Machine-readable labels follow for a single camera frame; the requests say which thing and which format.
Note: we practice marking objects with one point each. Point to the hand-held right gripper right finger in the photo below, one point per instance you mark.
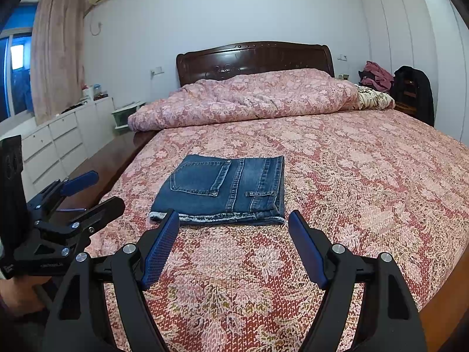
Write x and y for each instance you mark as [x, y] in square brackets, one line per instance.
[307, 249]

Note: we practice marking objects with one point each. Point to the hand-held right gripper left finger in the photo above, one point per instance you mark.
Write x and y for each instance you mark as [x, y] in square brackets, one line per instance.
[161, 249]

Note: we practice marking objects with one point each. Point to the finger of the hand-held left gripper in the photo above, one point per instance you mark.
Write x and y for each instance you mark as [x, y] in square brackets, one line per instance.
[78, 183]
[106, 209]

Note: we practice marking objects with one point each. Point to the blue denim pants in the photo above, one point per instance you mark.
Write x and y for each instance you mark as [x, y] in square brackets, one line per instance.
[220, 187]

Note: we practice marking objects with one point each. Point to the person's left forearm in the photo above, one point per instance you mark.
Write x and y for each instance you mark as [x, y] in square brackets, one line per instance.
[14, 293]

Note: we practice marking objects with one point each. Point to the white drawer cabinet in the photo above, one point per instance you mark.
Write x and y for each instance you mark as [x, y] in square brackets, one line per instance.
[66, 135]

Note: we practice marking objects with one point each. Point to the pink floral bedspread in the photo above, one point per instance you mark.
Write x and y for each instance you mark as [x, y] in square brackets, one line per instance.
[348, 190]

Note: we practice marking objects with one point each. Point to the small green white stand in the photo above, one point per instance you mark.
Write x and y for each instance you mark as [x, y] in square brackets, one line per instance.
[122, 117]

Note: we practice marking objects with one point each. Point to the red white box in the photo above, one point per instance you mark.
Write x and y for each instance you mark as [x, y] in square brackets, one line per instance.
[87, 93]

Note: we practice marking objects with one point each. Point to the glass jar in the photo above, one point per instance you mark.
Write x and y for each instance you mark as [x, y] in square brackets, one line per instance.
[97, 91]

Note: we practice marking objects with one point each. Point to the pink curtain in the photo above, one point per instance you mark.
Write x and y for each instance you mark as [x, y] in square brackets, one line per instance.
[55, 55]

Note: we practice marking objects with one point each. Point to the pink floral quilt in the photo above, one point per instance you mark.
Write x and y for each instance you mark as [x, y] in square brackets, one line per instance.
[249, 99]

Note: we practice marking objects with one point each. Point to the cream floral pillow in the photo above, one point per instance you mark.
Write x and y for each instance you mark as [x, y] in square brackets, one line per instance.
[373, 99]

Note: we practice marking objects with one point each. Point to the wooden chair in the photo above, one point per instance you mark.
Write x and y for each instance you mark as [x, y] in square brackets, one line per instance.
[406, 108]

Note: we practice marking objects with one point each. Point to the pile of pink clothes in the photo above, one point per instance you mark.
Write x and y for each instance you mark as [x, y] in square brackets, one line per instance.
[377, 75]

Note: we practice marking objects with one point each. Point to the black jacket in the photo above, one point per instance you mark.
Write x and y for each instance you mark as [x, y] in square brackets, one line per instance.
[421, 95]

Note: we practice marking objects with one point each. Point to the dark wooden headboard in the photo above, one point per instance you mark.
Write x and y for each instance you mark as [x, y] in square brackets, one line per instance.
[256, 58]

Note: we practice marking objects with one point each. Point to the white wardrobe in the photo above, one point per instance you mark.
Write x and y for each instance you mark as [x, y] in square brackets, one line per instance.
[403, 25]

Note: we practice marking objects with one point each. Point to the dark wooden bed frame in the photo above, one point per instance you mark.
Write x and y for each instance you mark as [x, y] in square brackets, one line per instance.
[110, 161]

